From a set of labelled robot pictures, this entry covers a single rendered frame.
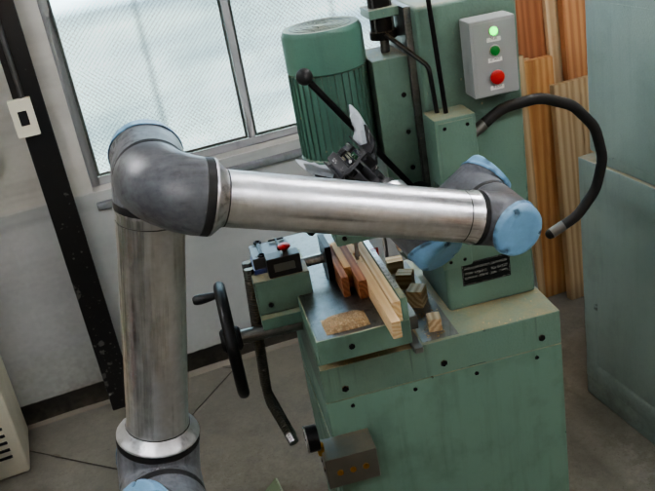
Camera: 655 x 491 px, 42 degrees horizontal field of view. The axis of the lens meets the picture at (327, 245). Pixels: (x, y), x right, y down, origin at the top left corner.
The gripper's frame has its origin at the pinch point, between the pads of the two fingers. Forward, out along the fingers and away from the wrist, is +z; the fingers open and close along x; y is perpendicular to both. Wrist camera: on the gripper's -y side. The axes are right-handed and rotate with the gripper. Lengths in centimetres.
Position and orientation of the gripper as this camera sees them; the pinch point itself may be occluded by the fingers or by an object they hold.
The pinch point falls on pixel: (324, 132)
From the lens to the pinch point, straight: 169.5
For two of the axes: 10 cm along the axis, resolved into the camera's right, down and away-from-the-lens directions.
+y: -3.9, -2.2, -9.0
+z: -6.0, -6.8, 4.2
